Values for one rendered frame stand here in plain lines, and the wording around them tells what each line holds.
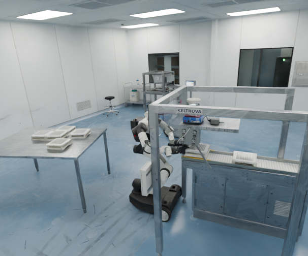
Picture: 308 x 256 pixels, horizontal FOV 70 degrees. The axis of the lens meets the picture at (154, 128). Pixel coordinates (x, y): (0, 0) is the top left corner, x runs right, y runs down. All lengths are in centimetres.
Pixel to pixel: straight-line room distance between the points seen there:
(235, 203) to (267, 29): 549
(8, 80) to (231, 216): 571
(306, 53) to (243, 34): 171
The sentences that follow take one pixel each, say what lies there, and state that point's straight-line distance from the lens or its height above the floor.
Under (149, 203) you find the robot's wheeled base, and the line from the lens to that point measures 309.
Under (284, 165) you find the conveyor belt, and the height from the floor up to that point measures 85.
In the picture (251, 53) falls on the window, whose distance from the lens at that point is 743.
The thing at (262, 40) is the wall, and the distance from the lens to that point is 739.
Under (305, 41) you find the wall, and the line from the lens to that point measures 730.
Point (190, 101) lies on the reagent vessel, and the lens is 243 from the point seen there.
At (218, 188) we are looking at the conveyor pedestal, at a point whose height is 51.
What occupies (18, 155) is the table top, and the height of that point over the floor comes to 86.
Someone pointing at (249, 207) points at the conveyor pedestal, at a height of 33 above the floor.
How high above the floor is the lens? 206
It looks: 19 degrees down
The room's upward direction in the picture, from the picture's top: 3 degrees counter-clockwise
